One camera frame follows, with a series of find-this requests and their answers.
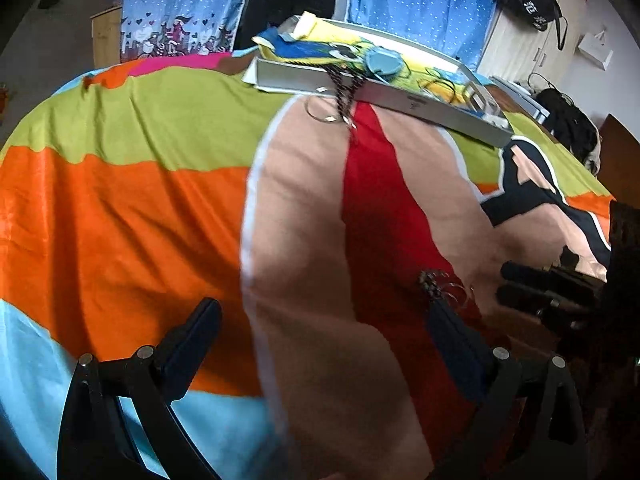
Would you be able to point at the beige hair claw clip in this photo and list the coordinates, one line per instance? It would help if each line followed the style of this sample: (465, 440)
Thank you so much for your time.
(481, 99)

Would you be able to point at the beige garment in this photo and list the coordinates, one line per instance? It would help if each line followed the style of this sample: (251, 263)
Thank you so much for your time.
(594, 155)

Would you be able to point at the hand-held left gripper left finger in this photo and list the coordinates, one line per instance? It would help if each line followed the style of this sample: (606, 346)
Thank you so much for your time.
(186, 342)

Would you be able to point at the grey shallow box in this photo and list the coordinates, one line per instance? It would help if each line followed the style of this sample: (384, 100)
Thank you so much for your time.
(425, 105)

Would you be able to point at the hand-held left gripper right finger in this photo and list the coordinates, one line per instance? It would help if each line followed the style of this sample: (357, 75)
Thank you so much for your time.
(454, 341)

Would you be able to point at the wooden headboard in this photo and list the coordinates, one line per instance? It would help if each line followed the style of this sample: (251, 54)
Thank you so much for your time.
(622, 160)

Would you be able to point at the wooden cabinet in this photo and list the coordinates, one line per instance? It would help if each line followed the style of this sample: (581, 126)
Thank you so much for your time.
(106, 35)

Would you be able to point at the cartoon frog printed cloth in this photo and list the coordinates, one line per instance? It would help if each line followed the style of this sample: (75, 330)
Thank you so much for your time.
(320, 45)

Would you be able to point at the blue round case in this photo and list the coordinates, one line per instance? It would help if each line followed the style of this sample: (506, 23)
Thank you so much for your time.
(382, 61)

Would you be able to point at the white desk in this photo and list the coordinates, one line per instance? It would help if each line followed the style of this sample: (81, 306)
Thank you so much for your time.
(520, 92)

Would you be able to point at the black clothes pile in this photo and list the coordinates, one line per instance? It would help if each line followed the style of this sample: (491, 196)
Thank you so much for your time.
(570, 122)

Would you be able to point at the colourful cartoon printed blanket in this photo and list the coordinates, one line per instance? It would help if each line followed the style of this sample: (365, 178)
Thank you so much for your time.
(125, 210)

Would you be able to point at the white paper bag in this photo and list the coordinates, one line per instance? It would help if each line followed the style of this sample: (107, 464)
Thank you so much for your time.
(596, 50)

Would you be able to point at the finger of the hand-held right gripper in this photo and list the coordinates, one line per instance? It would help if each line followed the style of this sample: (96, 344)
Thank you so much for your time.
(525, 299)
(525, 272)

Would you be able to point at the silver bangle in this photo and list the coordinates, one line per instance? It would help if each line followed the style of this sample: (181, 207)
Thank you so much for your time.
(314, 115)

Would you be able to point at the white wardrobe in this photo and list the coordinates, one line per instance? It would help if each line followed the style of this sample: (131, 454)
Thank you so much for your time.
(517, 55)

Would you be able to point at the blue dotted curtain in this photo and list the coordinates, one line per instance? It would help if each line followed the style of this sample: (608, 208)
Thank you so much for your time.
(425, 5)
(190, 5)

